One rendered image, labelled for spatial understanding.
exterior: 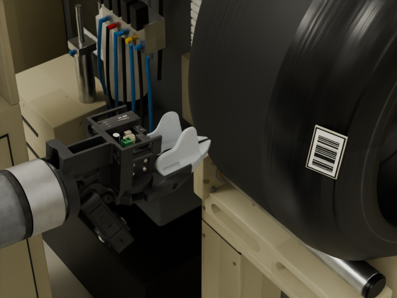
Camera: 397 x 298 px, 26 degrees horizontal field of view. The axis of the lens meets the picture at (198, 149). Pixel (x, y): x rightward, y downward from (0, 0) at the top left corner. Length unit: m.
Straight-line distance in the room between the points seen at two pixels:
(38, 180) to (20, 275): 1.06
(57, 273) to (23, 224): 1.67
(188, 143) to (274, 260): 0.48
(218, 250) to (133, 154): 0.89
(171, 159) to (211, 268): 0.91
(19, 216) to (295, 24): 0.39
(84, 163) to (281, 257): 0.57
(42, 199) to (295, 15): 0.36
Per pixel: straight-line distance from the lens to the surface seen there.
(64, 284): 2.51
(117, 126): 0.93
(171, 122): 0.99
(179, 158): 0.98
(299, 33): 1.00
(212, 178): 1.47
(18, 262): 1.90
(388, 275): 1.47
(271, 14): 1.03
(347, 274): 1.32
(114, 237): 0.98
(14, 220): 0.87
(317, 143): 1.01
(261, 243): 1.42
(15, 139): 1.70
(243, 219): 1.44
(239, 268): 1.76
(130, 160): 0.91
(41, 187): 0.88
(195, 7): 1.51
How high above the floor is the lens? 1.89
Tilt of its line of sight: 40 degrees down
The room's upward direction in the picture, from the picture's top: straight up
